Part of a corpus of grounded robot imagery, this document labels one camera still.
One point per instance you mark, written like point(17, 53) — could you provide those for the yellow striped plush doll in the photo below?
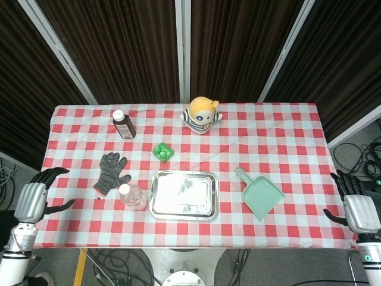
point(201, 116)

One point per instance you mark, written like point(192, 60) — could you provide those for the stainless steel tray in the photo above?
point(184, 195)

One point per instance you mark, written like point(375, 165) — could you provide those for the dark brown curtain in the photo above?
point(119, 47)

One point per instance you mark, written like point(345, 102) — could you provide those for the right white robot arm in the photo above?
point(370, 259)

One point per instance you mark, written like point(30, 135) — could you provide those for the red white checkered tablecloth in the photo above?
point(268, 143)

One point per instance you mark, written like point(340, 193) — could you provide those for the brown medicine bottle white cap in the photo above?
point(124, 125)

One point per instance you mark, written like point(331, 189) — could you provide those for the transparent water bottle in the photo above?
point(133, 197)

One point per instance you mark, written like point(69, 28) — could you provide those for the green plastic toy block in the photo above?
point(162, 152)

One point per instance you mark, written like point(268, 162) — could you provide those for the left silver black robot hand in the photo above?
point(29, 199)

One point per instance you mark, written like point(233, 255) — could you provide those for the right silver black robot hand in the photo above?
point(359, 210)

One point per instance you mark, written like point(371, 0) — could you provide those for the mint green dustpan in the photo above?
point(260, 195)

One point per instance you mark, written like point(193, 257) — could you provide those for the yellow floor tape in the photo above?
point(79, 268)

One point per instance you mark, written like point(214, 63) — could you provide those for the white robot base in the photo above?
point(184, 268)

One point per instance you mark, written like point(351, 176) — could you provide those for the grey knitted work glove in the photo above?
point(110, 175)

